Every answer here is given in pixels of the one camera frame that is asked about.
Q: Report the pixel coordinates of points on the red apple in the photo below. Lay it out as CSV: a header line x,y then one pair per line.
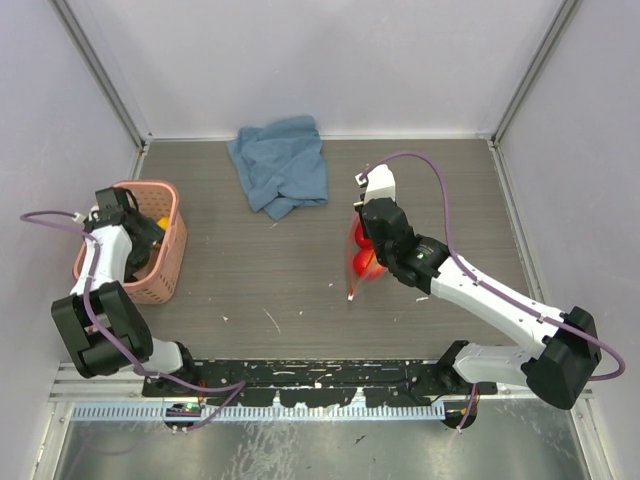
x,y
365,264

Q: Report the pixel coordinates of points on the yellow pear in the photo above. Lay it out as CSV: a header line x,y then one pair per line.
x,y
163,223

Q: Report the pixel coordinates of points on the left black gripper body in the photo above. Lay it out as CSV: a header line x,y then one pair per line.
x,y
143,243

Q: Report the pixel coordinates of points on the pink plastic basket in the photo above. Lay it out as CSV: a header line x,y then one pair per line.
x,y
102,258

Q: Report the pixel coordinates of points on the blue cloth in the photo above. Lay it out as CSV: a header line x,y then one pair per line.
x,y
281,166

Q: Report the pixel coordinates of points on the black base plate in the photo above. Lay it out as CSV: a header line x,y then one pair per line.
x,y
393,383

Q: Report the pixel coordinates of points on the grey slotted cable duct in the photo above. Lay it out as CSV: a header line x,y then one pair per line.
x,y
173,411

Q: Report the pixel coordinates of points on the clear orange zip bag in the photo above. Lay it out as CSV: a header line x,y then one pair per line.
x,y
355,285

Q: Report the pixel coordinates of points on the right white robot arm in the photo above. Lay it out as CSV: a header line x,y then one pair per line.
x,y
554,352

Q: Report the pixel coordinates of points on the red yellow mango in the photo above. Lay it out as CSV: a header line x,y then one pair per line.
x,y
360,239

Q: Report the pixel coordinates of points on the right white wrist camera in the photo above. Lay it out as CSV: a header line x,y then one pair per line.
x,y
378,183

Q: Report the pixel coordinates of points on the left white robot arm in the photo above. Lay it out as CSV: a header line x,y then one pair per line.
x,y
104,332

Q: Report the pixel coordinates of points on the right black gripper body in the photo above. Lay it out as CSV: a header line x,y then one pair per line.
x,y
382,255

